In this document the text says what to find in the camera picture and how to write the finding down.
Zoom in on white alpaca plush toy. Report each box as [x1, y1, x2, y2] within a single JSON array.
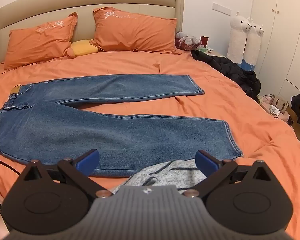
[[226, 11, 252, 64], [242, 21, 264, 65]]

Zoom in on blue denim pants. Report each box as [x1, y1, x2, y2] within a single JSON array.
[[0, 74, 243, 178]]

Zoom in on orange pillow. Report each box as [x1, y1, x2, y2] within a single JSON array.
[[4, 12, 78, 70], [89, 7, 182, 55]]

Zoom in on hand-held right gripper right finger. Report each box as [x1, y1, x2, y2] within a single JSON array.
[[184, 150, 273, 198]]

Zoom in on small yellow pillow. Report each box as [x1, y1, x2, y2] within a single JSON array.
[[70, 39, 98, 57]]

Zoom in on brown handbag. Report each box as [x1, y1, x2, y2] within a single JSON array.
[[269, 94, 292, 114]]

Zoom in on grey knit sweater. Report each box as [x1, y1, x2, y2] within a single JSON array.
[[111, 159, 208, 195]]

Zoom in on white wall switch panel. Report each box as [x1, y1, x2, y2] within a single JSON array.
[[212, 2, 232, 15]]

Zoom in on blue storage box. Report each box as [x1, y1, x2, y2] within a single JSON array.
[[240, 59, 255, 72]]

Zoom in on pink box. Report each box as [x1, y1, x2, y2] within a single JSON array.
[[259, 96, 292, 124]]

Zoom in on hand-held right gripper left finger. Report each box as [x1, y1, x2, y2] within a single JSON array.
[[23, 149, 110, 198]]

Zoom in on black cable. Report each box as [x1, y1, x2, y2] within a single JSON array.
[[0, 158, 22, 178]]

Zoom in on black puffer jacket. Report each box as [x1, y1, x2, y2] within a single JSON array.
[[191, 50, 262, 100]]

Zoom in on white wardrobe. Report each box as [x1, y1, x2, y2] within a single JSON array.
[[250, 0, 300, 105]]

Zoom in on beige bed with orange sheet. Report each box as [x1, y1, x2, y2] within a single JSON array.
[[0, 0, 300, 240]]

